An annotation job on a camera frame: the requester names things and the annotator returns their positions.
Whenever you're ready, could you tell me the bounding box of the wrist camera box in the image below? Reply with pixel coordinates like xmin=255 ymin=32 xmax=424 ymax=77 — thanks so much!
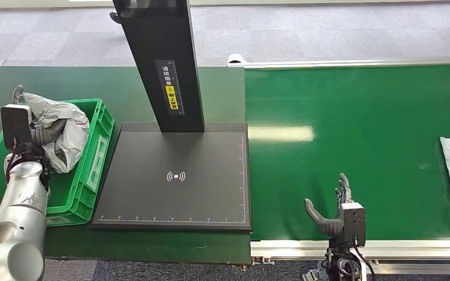
xmin=339 ymin=201 xmax=367 ymax=248
xmin=0 ymin=104 xmax=33 ymax=151

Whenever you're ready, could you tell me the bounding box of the aluminium conveyor frame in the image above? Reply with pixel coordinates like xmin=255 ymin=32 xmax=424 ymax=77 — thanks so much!
xmin=227 ymin=57 xmax=450 ymax=276

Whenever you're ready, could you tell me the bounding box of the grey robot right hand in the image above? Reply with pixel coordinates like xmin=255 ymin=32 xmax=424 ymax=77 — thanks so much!
xmin=304 ymin=173 xmax=353 ymax=238

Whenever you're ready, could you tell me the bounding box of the green conveyor belt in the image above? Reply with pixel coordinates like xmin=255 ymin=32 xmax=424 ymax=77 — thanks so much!
xmin=244 ymin=64 xmax=450 ymax=242

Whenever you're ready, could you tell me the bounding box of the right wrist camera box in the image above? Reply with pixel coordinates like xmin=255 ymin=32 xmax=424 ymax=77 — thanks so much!
xmin=339 ymin=201 xmax=367 ymax=248

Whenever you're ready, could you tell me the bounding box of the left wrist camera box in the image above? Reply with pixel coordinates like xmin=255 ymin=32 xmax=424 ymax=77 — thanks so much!
xmin=0 ymin=104 xmax=33 ymax=151

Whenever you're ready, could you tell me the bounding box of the grey metal bracket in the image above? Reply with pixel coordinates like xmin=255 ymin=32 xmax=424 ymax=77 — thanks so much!
xmin=302 ymin=259 xmax=329 ymax=281

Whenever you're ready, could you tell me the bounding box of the green plastic crate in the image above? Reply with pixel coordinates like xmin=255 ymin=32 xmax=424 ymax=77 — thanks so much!
xmin=0 ymin=98 xmax=115 ymax=228

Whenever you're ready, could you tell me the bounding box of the black and yellow sticker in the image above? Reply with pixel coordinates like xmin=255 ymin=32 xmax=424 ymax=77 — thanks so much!
xmin=154 ymin=59 xmax=185 ymax=116

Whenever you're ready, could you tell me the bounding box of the black inbound scanner machine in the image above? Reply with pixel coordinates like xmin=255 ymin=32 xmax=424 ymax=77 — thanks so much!
xmin=90 ymin=0 xmax=253 ymax=232

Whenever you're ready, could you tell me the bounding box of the grey package with red print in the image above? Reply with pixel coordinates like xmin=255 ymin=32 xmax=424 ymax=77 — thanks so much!
xmin=17 ymin=92 xmax=91 ymax=174

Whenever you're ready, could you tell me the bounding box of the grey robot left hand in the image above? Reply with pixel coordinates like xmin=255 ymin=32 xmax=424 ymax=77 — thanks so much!
xmin=12 ymin=84 xmax=68 ymax=148

